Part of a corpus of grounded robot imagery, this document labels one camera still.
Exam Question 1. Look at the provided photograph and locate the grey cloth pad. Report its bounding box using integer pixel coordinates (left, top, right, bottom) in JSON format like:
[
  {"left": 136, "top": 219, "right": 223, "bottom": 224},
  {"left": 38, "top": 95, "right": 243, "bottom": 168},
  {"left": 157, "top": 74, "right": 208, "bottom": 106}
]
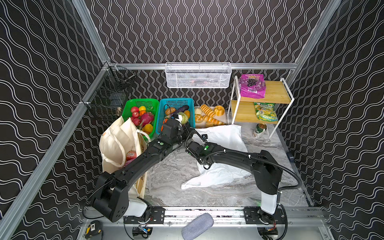
[{"left": 182, "top": 213, "right": 214, "bottom": 240}]

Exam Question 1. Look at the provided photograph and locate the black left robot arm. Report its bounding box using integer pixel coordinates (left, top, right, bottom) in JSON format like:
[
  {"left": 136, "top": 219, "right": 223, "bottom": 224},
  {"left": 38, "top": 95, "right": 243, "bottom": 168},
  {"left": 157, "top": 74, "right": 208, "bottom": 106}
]
[{"left": 89, "top": 118, "right": 193, "bottom": 223}]

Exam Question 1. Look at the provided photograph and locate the white wooden two-tier shelf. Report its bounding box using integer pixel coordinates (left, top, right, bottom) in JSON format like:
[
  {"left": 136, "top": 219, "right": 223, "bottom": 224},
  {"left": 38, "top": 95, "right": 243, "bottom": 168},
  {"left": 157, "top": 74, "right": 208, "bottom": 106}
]
[{"left": 227, "top": 77, "right": 295, "bottom": 138}]

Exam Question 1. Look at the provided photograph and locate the white wire wall basket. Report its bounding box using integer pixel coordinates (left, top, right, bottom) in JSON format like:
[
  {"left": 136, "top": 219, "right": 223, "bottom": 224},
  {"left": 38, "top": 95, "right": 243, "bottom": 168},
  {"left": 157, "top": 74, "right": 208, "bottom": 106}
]
[{"left": 165, "top": 62, "right": 232, "bottom": 89}]

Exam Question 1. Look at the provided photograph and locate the floral canvas tote bag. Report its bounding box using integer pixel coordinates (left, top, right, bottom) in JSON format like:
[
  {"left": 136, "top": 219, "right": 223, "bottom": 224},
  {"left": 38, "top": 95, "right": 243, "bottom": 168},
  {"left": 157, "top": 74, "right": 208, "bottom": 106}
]
[{"left": 135, "top": 137, "right": 151, "bottom": 198}]

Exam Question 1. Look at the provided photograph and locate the pink dragon fruit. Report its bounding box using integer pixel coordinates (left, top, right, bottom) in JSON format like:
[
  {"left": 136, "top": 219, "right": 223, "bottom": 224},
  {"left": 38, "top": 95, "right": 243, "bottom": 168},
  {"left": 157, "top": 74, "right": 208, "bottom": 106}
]
[{"left": 139, "top": 113, "right": 155, "bottom": 128}]

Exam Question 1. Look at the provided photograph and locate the green cabbage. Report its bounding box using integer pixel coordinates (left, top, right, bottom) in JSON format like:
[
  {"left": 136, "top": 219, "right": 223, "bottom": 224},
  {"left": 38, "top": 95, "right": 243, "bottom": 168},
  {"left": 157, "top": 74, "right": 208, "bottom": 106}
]
[{"left": 178, "top": 113, "right": 188, "bottom": 125}]

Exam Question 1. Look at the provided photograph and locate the purple eggplant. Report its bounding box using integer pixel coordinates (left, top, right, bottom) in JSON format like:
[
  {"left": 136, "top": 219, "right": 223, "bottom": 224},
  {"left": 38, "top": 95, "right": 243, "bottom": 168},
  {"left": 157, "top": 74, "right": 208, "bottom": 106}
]
[{"left": 173, "top": 105, "right": 189, "bottom": 114}]

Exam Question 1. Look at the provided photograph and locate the yellow black tape measure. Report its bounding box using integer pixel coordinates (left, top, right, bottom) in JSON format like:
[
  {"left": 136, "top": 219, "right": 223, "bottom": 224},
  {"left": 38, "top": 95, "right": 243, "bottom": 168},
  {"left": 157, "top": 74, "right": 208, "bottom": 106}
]
[{"left": 84, "top": 221, "right": 104, "bottom": 240}]

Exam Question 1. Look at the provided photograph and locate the black wire wall basket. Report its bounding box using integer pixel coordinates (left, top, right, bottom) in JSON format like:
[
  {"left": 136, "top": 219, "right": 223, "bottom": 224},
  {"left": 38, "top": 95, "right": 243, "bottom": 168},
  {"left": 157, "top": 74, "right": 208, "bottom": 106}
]
[{"left": 85, "top": 64, "right": 137, "bottom": 123}]

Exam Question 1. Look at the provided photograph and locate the teal plastic basket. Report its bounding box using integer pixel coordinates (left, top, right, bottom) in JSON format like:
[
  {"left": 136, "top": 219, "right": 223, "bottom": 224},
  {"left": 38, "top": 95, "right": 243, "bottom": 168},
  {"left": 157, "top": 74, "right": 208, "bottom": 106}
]
[{"left": 156, "top": 98, "right": 196, "bottom": 135}]

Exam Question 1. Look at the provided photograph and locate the green yellow snack bag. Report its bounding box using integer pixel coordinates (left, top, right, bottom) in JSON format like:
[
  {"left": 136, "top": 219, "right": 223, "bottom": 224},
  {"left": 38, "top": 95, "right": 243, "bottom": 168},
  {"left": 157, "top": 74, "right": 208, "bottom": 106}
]
[{"left": 254, "top": 103, "right": 278, "bottom": 122}]

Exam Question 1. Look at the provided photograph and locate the red soda can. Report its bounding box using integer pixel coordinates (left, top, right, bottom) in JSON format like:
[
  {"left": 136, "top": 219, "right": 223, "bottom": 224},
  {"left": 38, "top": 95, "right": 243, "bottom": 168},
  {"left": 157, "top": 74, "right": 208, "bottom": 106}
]
[{"left": 126, "top": 151, "right": 137, "bottom": 162}]

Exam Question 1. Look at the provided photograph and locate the brown potato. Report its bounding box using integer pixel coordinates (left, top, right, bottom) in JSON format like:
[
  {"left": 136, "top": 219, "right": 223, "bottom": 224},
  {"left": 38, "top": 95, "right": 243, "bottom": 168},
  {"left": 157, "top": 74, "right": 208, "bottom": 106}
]
[{"left": 165, "top": 107, "right": 176, "bottom": 116}]

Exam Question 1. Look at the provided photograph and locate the green plastic basket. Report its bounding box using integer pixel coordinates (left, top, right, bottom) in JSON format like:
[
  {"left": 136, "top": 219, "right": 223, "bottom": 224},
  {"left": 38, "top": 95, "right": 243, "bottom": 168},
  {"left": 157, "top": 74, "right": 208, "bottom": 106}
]
[{"left": 122, "top": 99, "right": 160, "bottom": 139}]

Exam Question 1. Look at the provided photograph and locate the cream canvas tote bag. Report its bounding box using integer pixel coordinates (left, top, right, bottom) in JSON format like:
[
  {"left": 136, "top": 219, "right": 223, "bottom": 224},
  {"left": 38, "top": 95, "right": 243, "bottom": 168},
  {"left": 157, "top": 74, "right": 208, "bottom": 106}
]
[{"left": 99, "top": 117, "right": 149, "bottom": 174}]

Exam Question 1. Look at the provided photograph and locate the white plastic bag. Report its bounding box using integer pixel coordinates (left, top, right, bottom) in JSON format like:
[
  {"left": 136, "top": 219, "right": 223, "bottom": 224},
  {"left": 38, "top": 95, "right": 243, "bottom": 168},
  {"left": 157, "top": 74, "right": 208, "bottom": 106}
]
[{"left": 181, "top": 125, "right": 251, "bottom": 190}]

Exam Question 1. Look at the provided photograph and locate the purple snack bag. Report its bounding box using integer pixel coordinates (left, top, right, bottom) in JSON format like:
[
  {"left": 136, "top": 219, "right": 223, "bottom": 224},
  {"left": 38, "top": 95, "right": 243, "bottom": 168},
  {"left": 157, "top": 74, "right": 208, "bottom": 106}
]
[
  {"left": 239, "top": 74, "right": 267, "bottom": 99},
  {"left": 123, "top": 159, "right": 134, "bottom": 167}
]

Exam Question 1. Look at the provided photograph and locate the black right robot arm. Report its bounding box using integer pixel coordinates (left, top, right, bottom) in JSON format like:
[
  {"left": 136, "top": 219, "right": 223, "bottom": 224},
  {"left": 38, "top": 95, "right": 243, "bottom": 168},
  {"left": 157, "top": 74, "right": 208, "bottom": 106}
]
[{"left": 186, "top": 141, "right": 302, "bottom": 225}]

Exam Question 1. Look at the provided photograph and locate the pumpkin shaped bread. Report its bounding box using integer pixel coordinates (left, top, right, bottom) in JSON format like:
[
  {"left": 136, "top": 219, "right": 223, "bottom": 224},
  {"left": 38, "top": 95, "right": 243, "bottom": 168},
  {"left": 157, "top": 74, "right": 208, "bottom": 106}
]
[{"left": 214, "top": 106, "right": 226, "bottom": 117}]

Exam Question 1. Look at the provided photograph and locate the long striped bread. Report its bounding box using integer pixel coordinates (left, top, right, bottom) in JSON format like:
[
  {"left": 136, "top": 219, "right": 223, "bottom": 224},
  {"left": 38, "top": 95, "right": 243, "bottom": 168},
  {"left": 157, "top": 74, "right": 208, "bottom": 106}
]
[{"left": 203, "top": 115, "right": 225, "bottom": 128}]

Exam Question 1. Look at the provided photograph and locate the green white can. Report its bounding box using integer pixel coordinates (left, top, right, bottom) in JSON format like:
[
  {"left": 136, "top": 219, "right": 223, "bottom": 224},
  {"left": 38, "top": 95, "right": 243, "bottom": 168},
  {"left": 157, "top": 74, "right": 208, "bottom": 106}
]
[{"left": 254, "top": 124, "right": 267, "bottom": 138}]

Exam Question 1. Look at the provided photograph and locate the beige bread tray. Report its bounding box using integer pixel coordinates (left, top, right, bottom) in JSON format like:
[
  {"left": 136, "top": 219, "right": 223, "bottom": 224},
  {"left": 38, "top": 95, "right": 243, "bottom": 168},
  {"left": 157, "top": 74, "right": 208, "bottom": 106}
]
[{"left": 194, "top": 107, "right": 229, "bottom": 129}]

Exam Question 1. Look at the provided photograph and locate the yellow orange pepper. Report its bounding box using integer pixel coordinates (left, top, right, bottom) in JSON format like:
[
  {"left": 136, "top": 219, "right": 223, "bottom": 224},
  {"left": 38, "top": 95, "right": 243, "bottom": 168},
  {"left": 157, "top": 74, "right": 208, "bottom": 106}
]
[{"left": 183, "top": 110, "right": 191, "bottom": 120}]

